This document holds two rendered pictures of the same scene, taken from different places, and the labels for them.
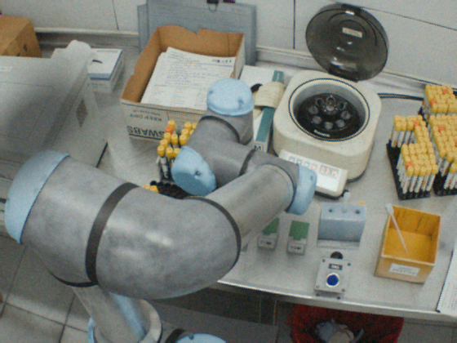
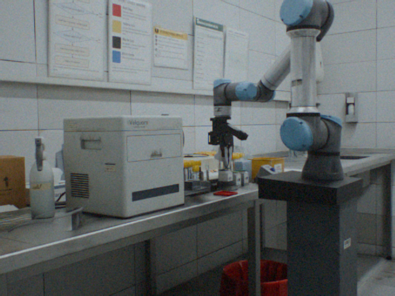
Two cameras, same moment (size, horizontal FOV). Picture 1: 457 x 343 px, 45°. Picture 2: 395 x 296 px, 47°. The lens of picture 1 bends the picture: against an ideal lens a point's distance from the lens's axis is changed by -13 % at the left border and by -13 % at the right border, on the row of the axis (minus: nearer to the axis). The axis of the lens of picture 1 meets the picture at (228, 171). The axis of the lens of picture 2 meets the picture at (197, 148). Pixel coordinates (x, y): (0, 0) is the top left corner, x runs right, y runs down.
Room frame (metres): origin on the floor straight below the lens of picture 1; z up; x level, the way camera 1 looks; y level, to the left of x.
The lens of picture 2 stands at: (0.19, 1.81, 1.15)
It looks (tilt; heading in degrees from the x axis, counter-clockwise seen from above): 3 degrees down; 289
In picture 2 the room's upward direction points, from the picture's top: 1 degrees counter-clockwise
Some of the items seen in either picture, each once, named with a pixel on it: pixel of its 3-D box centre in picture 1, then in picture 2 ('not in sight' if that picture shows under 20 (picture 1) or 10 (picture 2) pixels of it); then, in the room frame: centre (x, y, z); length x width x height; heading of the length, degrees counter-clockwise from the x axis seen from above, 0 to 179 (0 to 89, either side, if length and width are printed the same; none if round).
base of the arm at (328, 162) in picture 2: not in sight; (322, 164); (0.29, 0.06, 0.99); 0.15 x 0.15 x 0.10
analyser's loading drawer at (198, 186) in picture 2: not in sight; (186, 188); (0.75, 0.30, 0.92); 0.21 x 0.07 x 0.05; 73
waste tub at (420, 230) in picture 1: (408, 246); (265, 168); (0.59, -0.39, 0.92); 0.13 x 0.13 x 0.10; 70
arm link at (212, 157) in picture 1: (214, 160); (243, 91); (0.60, 0.02, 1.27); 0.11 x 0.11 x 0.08; 61
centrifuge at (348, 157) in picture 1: (326, 129); (191, 168); (0.92, -0.24, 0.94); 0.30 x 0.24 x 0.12; 154
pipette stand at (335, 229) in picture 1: (341, 223); (243, 171); (0.66, -0.24, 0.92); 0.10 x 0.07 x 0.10; 79
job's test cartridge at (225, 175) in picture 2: not in sight; (225, 178); (0.69, -0.01, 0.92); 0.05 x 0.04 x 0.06; 165
